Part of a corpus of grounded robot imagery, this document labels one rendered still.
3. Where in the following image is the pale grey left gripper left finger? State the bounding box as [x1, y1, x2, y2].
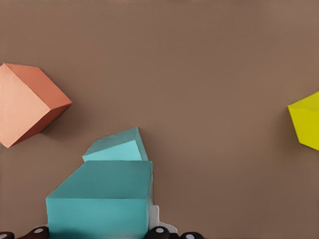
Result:
[0, 225, 50, 239]

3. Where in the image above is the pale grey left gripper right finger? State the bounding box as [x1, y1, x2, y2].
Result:
[145, 204, 205, 239]

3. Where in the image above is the large blue cube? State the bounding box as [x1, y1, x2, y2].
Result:
[45, 160, 154, 239]

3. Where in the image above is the small blue cube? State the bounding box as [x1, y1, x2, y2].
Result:
[82, 127, 150, 162]

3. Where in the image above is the orange cube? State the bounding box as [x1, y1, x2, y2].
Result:
[0, 63, 73, 149]

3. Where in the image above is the yellow cube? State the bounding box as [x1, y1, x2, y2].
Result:
[287, 91, 319, 151]

